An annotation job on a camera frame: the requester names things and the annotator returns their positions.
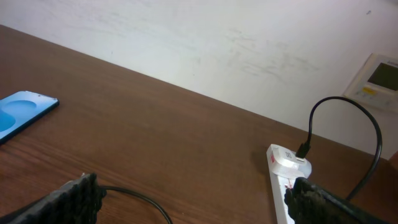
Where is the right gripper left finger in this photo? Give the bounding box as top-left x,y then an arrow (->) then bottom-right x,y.
1,173 -> 106,224

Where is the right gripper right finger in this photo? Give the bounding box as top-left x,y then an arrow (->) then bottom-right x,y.
284,177 -> 387,224

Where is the black USB charging cable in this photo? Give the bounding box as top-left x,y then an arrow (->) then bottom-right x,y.
98,96 -> 383,224

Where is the blue Galaxy smartphone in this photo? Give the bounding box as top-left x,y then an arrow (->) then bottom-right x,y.
1,91 -> 60,144

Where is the white USB charger plug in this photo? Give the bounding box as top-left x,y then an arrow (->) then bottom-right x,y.
267,144 -> 312,179

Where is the white power strip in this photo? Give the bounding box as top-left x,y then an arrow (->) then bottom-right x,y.
266,143 -> 313,224

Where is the white wall thermostat panel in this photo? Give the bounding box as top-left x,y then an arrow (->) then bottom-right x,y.
343,54 -> 397,113

